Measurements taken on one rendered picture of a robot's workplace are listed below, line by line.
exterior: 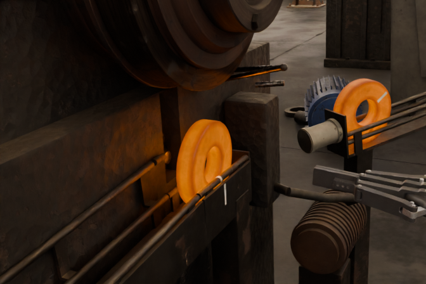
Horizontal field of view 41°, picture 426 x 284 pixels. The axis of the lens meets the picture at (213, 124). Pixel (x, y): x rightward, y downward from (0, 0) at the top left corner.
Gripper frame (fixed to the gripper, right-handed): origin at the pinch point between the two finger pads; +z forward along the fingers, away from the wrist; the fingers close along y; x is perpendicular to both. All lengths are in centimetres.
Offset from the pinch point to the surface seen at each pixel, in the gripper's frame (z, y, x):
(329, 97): 56, 199, -47
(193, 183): 21.6, -7.6, -2.8
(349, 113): 9.1, 44.6, -3.2
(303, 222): 11.7, 24.2, -23.0
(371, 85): 6, 50, 3
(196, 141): 22.5, -5.1, 3.8
